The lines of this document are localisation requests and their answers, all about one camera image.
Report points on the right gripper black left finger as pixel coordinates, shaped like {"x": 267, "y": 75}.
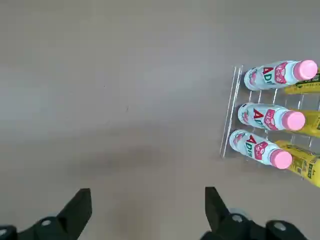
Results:
{"x": 75, "y": 212}

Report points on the yellow drink bottle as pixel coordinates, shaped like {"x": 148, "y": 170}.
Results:
{"x": 302, "y": 162}
{"x": 305, "y": 88}
{"x": 312, "y": 122}

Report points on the clear acrylic bottle shelf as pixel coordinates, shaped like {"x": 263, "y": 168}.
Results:
{"x": 233, "y": 100}

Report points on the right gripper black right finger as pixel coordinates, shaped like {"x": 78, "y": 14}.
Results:
{"x": 217, "y": 215}

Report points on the pink-capped white bottle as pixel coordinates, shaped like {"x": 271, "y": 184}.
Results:
{"x": 262, "y": 116}
{"x": 250, "y": 147}
{"x": 272, "y": 76}

